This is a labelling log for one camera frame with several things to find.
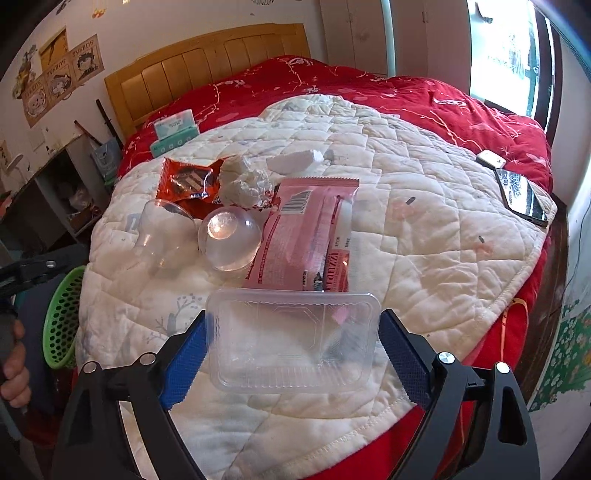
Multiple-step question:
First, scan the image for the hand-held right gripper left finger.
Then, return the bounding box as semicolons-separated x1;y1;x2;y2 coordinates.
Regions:
51;310;222;480

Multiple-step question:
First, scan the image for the person's left hand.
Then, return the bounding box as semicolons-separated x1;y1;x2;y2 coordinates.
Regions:
0;318;32;409

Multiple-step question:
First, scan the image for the light blue paper bag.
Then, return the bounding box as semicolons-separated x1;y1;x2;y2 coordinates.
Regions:
91;141;123;186

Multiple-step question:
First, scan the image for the white tissue pack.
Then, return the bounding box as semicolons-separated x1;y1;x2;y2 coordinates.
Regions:
152;110;199;139

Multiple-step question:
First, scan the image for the white quilted blanket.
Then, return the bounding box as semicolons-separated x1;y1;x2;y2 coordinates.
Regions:
76;93;558;480

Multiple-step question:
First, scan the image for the white paper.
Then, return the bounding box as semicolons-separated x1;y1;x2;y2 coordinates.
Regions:
217;154;274;210

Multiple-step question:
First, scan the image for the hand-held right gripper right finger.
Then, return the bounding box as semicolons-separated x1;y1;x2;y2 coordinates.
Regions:
378;308;542;480

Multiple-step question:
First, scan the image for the red snack wrapper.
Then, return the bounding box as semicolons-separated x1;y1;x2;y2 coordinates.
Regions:
159;157;227;220

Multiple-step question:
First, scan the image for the pink snack wrapper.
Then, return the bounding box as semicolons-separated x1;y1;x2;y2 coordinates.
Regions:
243;178;361;294

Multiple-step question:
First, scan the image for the clear plastic tray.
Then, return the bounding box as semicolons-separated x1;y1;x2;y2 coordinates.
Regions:
205;287;383;395

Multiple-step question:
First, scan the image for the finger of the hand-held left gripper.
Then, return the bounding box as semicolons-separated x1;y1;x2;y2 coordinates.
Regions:
0;259;58;297

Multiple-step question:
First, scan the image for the clear plastic cup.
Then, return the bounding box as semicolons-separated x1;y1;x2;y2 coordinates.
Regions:
198;205;265;278
131;198;197;273

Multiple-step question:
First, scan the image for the wooden headboard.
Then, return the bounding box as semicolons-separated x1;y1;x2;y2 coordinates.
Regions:
104;23;311;139

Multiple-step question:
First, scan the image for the white tissue piece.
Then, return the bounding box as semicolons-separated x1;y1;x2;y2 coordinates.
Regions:
267;148;324;175

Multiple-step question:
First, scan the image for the black smartphone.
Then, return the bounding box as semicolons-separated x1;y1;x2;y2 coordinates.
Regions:
494;167;550;227

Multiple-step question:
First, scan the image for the white desk with shelves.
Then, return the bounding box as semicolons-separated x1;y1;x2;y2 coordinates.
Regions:
0;131;116;259

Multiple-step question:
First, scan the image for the red patterned blanket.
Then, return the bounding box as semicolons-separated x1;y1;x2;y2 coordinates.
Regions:
115;54;557;480

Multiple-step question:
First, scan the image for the cream wardrobe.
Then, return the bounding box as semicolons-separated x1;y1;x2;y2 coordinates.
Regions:
318;0;472;79

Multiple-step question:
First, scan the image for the black sword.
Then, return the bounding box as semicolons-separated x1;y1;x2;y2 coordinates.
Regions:
95;99;123;145

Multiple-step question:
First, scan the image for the orange strap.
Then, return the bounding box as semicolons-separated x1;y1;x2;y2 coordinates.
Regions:
502;298;528;326

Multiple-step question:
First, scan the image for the green perforated plastic basket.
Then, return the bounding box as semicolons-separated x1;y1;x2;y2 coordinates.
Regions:
42;265;88;370

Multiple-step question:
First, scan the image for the window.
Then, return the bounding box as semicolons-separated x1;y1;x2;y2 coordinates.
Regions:
466;0;561;130

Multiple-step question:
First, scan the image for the teal tissue pack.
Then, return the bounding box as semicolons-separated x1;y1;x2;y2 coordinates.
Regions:
150;127;201;158

